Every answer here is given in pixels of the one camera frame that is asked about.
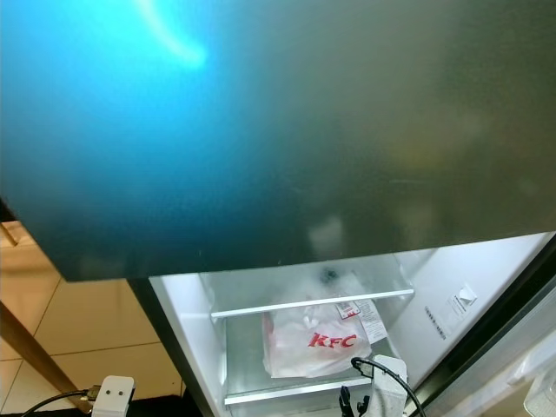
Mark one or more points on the white label sticker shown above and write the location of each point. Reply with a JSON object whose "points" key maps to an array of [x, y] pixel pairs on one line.
{"points": [[462, 299]]}

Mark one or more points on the grey two-door fridge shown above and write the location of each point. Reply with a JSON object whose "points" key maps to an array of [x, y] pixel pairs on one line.
{"points": [[426, 295]]}

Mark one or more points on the light wooden dining table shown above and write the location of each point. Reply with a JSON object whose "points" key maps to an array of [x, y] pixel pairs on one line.
{"points": [[35, 347]]}

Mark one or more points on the open fridge door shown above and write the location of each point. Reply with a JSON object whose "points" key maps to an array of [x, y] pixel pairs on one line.
{"points": [[512, 365]]}

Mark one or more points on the glass fridge shelf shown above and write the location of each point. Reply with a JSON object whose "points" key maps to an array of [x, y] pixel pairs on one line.
{"points": [[313, 305], [295, 392]]}

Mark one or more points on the white KFC plastic bag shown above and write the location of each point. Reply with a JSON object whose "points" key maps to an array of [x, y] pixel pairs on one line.
{"points": [[321, 352]]}

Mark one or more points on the grey freezer door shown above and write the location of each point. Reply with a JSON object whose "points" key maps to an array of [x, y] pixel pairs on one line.
{"points": [[269, 130]]}

